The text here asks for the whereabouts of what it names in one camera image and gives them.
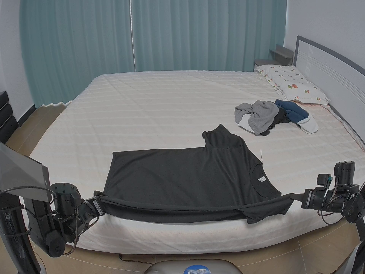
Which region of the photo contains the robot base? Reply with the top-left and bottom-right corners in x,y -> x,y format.
143,259 -> 243,274

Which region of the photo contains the grey bedside table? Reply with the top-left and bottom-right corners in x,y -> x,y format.
254,45 -> 294,68

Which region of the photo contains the pile of clothes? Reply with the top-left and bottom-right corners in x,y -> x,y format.
234,99 -> 319,136

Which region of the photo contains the bed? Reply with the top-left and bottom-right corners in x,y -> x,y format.
29,35 -> 365,255

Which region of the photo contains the white printed pillow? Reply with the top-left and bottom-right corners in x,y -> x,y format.
257,65 -> 331,105

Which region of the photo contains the black T-shirt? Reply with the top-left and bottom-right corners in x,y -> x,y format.
94,124 -> 295,224

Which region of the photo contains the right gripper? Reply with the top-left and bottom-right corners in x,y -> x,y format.
302,188 -> 335,209

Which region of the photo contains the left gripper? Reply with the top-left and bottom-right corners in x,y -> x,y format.
76,198 -> 105,222

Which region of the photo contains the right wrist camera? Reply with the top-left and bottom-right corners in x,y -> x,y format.
317,174 -> 333,188

